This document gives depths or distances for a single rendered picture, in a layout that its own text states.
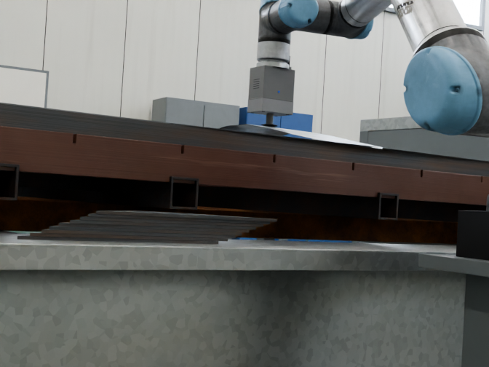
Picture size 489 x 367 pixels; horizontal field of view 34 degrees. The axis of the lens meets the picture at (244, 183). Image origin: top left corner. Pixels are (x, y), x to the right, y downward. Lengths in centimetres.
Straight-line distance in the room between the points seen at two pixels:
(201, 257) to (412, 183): 64
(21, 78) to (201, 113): 217
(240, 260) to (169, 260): 11
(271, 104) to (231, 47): 910
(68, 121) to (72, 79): 881
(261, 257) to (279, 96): 77
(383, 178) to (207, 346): 49
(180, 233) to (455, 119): 41
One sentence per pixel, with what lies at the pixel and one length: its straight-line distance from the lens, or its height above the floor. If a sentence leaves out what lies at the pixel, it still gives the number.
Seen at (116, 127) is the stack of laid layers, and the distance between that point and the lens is 126.
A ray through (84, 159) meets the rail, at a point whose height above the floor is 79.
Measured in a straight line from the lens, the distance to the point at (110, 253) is 99.
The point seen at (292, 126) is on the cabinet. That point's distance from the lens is 1051.
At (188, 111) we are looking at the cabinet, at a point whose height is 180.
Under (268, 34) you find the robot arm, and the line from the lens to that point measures 184.
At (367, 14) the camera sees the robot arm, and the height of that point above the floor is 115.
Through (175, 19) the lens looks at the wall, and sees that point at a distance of 1062.
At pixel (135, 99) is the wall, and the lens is 1027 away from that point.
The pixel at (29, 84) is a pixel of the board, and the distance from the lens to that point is 988.
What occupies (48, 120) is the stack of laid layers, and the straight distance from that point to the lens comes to 122.
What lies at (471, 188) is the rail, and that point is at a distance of 171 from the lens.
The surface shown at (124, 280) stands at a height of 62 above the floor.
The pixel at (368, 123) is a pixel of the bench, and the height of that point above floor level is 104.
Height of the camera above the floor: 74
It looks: 1 degrees up
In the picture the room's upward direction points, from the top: 3 degrees clockwise
